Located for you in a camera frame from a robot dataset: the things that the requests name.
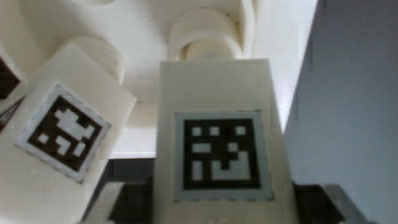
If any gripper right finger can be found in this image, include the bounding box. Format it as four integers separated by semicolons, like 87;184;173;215
294;184;377;224

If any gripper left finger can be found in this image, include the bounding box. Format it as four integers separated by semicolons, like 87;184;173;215
79;178;153;224

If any white stool leg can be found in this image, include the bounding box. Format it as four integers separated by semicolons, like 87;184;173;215
0;36;137;224
151;38;302;224

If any white U-shaped wall fence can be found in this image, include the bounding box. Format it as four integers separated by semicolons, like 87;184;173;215
110;0;318;159

